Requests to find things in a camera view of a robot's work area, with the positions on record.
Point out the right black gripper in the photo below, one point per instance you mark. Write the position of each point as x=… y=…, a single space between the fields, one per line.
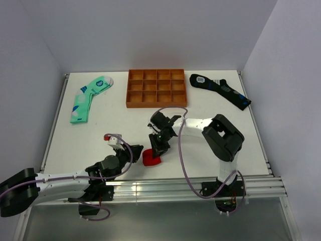
x=158 y=149

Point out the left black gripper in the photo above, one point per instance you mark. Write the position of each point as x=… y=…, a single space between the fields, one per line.
x=137 y=150

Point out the red santa sock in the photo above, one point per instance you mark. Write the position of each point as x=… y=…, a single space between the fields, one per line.
x=148 y=159

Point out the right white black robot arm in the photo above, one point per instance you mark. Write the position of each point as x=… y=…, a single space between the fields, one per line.
x=223 y=138

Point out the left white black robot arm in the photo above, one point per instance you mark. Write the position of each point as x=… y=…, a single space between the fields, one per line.
x=27 y=188

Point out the orange compartment tray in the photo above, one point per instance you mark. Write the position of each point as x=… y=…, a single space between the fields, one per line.
x=156 y=88

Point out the mint green patterned sock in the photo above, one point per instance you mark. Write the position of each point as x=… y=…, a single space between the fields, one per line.
x=83 y=98

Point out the black blue sports sock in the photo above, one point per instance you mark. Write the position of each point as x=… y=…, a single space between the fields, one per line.
x=221 y=87

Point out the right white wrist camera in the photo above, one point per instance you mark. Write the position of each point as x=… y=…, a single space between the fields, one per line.
x=153 y=128

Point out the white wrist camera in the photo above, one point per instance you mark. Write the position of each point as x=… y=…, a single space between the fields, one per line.
x=114 y=141
x=153 y=128

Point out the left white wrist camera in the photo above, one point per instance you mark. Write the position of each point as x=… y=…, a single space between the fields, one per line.
x=114 y=141

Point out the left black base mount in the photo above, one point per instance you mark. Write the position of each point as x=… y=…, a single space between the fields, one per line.
x=91 y=202

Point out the aluminium front rail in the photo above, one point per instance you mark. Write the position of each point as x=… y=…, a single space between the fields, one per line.
x=164 y=190

